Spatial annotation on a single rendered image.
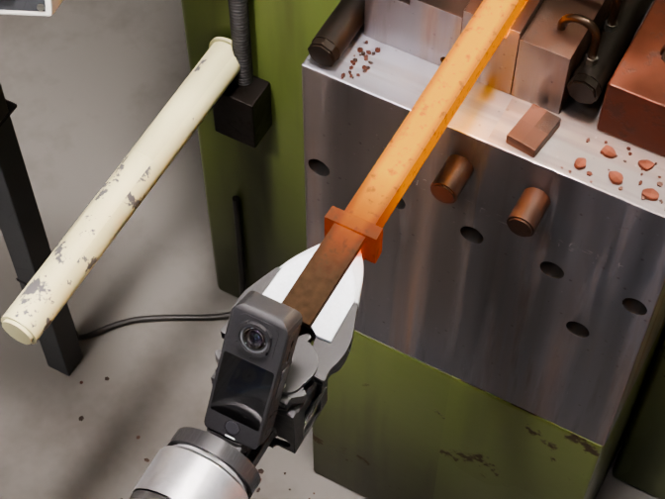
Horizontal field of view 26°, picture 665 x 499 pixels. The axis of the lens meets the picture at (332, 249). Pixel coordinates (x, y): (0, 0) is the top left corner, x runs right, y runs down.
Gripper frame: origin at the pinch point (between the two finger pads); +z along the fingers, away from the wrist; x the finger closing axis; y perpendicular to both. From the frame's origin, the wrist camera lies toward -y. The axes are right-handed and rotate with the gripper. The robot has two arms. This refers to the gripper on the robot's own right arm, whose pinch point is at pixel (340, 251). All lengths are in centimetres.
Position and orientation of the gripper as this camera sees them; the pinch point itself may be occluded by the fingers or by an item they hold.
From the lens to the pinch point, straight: 111.9
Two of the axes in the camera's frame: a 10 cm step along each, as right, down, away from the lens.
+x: 8.8, 4.0, -2.6
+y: 0.0, 5.5, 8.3
